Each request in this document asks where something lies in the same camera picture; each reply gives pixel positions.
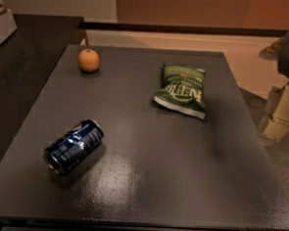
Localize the green chip bag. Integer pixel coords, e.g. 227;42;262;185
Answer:
155;62;207;120

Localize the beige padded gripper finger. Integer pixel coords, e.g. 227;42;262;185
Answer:
259;81;289;141

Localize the orange fruit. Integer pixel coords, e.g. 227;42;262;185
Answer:
77;49;100;73

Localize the white box at left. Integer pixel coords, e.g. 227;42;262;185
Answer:
0;9;18;46

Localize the blue pepsi can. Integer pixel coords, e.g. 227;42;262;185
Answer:
44;119;104;175

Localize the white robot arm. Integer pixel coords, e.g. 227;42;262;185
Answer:
259;31;289;141

